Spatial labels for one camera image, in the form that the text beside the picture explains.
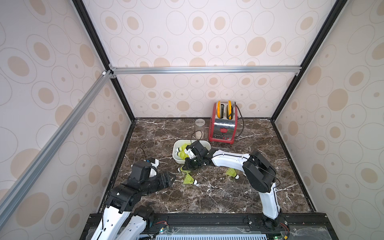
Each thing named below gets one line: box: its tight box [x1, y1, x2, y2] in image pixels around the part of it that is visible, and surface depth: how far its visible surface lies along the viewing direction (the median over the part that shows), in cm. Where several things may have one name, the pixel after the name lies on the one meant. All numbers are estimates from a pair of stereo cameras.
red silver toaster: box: [208, 100, 238, 145], surface depth 99 cm
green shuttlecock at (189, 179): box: [183, 173, 198, 185], surface depth 87 cm
